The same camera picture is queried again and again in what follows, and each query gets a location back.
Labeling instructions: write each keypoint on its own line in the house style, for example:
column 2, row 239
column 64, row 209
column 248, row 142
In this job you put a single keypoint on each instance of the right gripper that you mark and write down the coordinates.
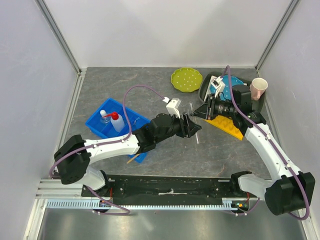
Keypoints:
column 201, row 111

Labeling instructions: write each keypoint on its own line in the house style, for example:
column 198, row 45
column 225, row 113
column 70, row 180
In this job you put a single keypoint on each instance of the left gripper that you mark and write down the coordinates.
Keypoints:
column 193, row 127

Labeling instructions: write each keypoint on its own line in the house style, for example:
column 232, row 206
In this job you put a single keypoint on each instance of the tan rubber tube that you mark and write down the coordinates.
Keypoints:
column 132, row 159

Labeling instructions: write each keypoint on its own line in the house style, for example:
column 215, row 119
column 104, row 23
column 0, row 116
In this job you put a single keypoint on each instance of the squeeze bottle red cap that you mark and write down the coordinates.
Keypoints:
column 116, row 121

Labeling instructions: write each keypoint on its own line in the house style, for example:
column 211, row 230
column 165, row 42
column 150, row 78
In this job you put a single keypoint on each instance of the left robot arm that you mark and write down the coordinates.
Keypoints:
column 74, row 157

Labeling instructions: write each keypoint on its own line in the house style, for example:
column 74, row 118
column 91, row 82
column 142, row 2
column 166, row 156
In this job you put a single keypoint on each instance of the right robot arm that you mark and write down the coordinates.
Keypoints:
column 289, row 189

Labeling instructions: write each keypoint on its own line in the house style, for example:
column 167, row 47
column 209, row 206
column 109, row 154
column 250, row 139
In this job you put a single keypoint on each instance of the yellow test tube rack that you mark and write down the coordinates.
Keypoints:
column 226, row 124

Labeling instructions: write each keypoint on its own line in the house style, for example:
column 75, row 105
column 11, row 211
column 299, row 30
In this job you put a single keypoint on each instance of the blue dotted plate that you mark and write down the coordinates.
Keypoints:
column 225, row 95

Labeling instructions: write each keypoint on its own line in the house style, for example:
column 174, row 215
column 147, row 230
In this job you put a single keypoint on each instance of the green dotted plate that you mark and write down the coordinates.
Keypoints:
column 186, row 79

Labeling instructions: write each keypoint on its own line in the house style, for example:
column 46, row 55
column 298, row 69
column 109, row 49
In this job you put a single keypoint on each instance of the dark green tray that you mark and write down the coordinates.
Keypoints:
column 203, row 87

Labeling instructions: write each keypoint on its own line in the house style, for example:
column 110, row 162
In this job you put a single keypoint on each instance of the pink mug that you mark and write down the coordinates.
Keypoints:
column 257, row 87

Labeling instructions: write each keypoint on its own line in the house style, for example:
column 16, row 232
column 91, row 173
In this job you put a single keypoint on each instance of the blue plastic compartment bin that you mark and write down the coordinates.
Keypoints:
column 104, row 128

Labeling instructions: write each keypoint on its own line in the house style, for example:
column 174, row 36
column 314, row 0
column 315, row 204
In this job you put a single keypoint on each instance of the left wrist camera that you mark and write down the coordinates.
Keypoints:
column 172, row 106

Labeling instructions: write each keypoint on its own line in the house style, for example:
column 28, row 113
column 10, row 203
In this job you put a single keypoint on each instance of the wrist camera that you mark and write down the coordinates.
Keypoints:
column 216, row 85
column 172, row 106

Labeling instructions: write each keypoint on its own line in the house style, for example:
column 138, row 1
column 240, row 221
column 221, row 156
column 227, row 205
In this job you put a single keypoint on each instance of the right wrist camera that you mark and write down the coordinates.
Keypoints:
column 216, row 85

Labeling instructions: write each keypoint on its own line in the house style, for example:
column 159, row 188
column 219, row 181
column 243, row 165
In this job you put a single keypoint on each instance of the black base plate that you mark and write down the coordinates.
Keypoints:
column 141, row 190

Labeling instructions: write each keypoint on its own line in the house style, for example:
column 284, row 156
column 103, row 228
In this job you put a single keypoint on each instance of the cable duct rail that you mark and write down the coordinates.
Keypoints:
column 96, row 204

